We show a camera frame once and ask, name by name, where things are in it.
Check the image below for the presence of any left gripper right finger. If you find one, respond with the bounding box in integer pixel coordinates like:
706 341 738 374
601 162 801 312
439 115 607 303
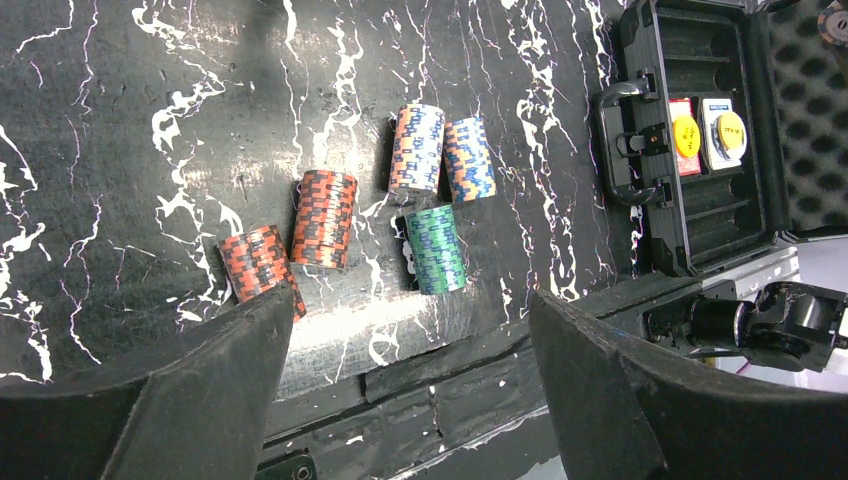
529 292 847 479

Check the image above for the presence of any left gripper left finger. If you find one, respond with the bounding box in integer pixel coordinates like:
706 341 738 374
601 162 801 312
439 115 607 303
1 286 294 479

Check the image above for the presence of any red black chip stack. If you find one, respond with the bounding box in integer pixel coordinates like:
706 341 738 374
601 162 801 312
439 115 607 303
290 169 358 270
217 225 307 322
817 1 847 47

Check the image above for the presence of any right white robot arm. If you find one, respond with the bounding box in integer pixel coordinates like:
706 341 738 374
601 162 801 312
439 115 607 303
643 281 847 372

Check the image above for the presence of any green blue chip stack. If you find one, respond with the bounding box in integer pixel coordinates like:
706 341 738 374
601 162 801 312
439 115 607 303
405 205 467 295

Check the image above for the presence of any yellow big blind button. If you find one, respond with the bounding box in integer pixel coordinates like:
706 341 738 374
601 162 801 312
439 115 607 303
672 115 701 158

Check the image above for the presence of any black poker carrying case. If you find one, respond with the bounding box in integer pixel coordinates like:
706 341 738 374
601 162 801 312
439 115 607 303
593 1 847 276

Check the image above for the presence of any red card deck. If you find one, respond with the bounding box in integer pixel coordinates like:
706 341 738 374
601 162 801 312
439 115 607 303
669 98 702 177

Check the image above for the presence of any white card deck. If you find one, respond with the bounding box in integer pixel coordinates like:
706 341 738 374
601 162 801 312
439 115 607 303
699 98 748 170

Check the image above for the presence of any orange white chip stack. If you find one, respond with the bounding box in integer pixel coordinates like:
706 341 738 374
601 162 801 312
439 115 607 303
388 103 445 197

